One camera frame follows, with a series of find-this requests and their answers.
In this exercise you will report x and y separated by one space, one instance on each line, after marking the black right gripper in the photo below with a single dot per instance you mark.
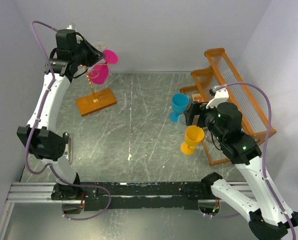
196 108

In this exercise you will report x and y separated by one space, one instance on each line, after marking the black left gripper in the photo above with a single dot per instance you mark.
96 55

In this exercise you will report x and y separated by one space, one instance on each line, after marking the blue wine glass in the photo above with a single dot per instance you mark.
179 104

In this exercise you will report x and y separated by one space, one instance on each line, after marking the pink wine glass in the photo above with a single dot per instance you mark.
100 72

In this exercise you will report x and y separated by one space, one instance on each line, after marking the yellow wine glass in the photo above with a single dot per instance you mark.
193 137

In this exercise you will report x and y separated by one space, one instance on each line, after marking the patterned clear wine glass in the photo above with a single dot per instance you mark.
181 125

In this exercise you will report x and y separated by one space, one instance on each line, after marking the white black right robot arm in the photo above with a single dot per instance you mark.
268 216

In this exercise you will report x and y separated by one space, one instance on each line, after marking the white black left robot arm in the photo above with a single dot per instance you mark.
39 135

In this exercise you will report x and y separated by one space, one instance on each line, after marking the silver black stapler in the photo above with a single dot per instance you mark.
68 147

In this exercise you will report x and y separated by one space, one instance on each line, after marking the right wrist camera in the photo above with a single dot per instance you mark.
219 96

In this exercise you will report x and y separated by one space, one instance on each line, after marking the gold wire wine glass rack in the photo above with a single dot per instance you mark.
96 100

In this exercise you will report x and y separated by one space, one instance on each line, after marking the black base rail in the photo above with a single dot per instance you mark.
189 195

